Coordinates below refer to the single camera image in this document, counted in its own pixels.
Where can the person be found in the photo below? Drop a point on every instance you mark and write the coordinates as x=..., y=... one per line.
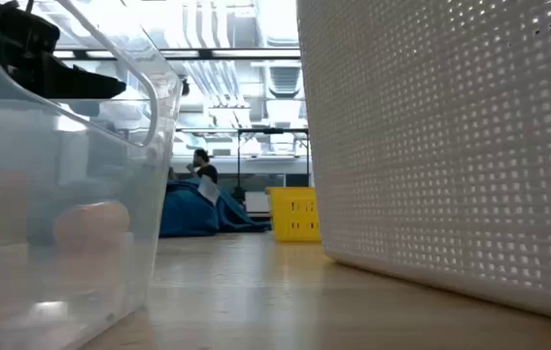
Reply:
x=205, y=171

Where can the orange pill bottle white cap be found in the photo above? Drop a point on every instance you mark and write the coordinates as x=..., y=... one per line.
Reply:
x=5, y=204

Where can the clear plastic storage bin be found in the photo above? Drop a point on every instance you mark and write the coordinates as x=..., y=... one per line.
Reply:
x=110, y=291

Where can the black metal frame stand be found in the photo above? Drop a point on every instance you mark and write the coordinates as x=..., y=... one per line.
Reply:
x=238, y=160

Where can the black dome camera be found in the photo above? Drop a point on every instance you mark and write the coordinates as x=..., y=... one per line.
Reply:
x=185, y=86

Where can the small yellow plastic basket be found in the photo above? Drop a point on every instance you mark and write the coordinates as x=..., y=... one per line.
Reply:
x=294, y=214

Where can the large white perforated basket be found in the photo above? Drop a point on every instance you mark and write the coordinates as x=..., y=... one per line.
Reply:
x=450, y=170

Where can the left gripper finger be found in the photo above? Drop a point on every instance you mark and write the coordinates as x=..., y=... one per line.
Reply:
x=80, y=87

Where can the blue scrub garment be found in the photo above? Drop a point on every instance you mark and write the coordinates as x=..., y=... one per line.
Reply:
x=187, y=214

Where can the white box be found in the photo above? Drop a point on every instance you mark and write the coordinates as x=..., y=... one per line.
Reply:
x=257, y=201

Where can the beige round object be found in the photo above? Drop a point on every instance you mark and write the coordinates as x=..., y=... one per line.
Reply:
x=90, y=226

